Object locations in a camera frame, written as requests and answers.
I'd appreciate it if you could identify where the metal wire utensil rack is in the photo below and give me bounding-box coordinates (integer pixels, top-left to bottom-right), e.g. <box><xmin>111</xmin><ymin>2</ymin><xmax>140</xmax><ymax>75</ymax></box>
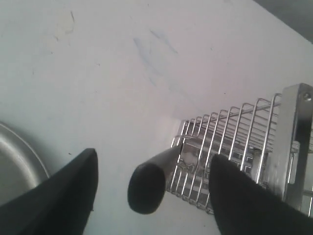
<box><xmin>167</xmin><ymin>83</ymin><xmax>313</xmax><ymax>217</ymax></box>

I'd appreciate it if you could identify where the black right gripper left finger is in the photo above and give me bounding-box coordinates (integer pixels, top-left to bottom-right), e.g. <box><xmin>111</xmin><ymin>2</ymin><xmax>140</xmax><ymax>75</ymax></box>
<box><xmin>0</xmin><ymin>148</ymin><xmax>98</xmax><ymax>235</ymax></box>

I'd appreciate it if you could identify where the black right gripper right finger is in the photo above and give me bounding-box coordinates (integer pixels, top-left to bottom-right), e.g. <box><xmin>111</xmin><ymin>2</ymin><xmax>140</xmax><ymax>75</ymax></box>
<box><xmin>210</xmin><ymin>154</ymin><xmax>313</xmax><ymax>235</ymax></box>

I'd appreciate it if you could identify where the black handled kitchen knife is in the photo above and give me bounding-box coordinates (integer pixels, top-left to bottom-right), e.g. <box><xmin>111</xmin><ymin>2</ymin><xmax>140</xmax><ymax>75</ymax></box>
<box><xmin>127</xmin><ymin>144</ymin><xmax>182</xmax><ymax>214</ymax></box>

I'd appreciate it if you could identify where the round stainless steel plate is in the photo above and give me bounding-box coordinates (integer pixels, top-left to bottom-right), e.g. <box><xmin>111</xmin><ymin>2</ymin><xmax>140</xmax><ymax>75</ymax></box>
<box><xmin>0</xmin><ymin>123</ymin><xmax>50</xmax><ymax>205</ymax></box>

